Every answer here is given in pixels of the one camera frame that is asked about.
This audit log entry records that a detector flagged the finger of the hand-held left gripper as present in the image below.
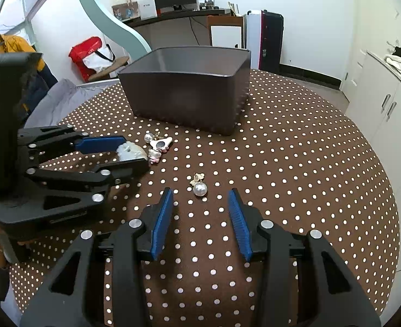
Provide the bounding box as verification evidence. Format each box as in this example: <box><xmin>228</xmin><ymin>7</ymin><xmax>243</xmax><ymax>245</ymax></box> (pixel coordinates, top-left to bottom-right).
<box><xmin>0</xmin><ymin>158</ymin><xmax>150</xmax><ymax>237</ymax></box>
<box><xmin>18</xmin><ymin>126</ymin><xmax>128</xmax><ymax>159</ymax></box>

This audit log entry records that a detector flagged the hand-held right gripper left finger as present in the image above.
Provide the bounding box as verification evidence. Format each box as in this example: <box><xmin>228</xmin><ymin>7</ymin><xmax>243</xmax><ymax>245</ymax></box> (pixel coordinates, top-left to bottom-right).
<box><xmin>20</xmin><ymin>187</ymin><xmax>174</xmax><ymax>327</ymax></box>

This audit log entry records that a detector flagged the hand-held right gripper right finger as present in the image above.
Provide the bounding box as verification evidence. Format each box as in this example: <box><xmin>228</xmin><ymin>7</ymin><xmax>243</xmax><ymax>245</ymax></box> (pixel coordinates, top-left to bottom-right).
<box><xmin>228</xmin><ymin>188</ymin><xmax>381</xmax><ymax>327</ymax></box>

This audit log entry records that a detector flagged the white translucent pendant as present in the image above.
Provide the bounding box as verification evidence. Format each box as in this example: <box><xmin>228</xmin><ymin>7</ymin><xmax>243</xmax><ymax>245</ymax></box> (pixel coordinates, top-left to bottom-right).
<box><xmin>116</xmin><ymin>143</ymin><xmax>149</xmax><ymax>162</ymax></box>

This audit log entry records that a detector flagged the white bow charm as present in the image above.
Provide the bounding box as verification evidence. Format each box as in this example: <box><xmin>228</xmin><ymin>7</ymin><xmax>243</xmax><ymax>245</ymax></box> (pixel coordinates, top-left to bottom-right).
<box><xmin>151</xmin><ymin>136</ymin><xmax>173</xmax><ymax>153</ymax></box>

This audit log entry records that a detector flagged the dark grey storage box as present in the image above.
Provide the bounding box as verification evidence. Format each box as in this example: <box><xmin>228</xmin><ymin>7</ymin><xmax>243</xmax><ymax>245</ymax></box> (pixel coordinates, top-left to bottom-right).
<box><xmin>117</xmin><ymin>46</ymin><xmax>252</xmax><ymax>136</ymax></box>

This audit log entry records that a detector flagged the grey blanket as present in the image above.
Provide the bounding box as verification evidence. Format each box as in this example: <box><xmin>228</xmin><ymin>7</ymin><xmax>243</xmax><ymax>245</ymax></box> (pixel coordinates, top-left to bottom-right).
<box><xmin>25</xmin><ymin>78</ymin><xmax>100</xmax><ymax>130</ymax></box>

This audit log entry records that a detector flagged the brown polka dot tablecloth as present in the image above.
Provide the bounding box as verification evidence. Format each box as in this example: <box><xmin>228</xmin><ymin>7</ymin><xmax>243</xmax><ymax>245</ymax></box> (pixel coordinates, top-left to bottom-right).
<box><xmin>8</xmin><ymin>68</ymin><xmax>400</xmax><ymax>327</ymax></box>

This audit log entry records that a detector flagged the yellow navy jacket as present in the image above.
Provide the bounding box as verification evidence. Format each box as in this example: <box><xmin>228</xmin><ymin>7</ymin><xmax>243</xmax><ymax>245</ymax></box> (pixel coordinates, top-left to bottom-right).
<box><xmin>0</xmin><ymin>34</ymin><xmax>58</xmax><ymax>123</ymax></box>

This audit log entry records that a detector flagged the wooden chair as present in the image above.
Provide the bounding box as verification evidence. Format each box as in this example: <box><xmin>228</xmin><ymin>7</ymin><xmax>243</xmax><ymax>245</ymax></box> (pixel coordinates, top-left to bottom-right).
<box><xmin>88</xmin><ymin>56</ymin><xmax>131</xmax><ymax>82</ymax></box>

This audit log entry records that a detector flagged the white tote bag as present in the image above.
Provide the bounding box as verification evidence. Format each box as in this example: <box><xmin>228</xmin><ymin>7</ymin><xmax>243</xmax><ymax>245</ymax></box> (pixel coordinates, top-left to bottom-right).
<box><xmin>83</xmin><ymin>44</ymin><xmax>116</xmax><ymax>74</ymax></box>

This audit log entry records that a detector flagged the red bag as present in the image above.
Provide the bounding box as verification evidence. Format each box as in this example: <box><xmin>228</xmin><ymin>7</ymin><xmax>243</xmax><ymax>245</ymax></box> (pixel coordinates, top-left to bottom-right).
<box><xmin>68</xmin><ymin>36</ymin><xmax>104</xmax><ymax>82</ymax></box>

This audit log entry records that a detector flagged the white carton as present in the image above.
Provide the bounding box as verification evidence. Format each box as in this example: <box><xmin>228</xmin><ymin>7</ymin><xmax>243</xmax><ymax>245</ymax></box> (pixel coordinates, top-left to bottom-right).
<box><xmin>140</xmin><ymin>1</ymin><xmax>159</xmax><ymax>20</ymax></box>

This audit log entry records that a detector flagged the dark wooden desk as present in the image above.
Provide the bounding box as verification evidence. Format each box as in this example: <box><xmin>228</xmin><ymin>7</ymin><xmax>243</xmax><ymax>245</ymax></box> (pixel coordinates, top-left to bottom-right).
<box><xmin>122</xmin><ymin>7</ymin><xmax>245</xmax><ymax>46</ymax></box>

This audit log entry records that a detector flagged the brown cabinet white door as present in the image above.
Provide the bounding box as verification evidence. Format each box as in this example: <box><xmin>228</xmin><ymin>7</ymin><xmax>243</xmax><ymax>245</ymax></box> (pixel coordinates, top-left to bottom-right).
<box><xmin>207</xmin><ymin>15</ymin><xmax>245</xmax><ymax>49</ymax></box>

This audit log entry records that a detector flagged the cream sideboard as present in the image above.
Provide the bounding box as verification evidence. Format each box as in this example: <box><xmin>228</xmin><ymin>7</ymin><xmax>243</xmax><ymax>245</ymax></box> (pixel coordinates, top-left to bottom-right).
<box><xmin>340</xmin><ymin>49</ymin><xmax>401</xmax><ymax>273</ymax></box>

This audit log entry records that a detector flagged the black suitcase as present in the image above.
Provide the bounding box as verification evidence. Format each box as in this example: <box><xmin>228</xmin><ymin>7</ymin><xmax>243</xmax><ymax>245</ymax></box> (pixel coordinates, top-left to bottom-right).
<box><xmin>261</xmin><ymin>10</ymin><xmax>284</xmax><ymax>73</ymax></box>

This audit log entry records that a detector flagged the cream door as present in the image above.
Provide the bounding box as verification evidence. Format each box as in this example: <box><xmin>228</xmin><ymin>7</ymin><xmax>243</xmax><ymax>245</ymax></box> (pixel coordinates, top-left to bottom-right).
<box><xmin>342</xmin><ymin>0</ymin><xmax>401</xmax><ymax>101</ymax></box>

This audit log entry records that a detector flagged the light blue bunk bed frame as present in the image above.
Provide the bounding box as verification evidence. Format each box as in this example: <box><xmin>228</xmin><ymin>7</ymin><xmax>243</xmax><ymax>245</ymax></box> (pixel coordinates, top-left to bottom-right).
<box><xmin>74</xmin><ymin>0</ymin><xmax>153</xmax><ymax>53</ymax></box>

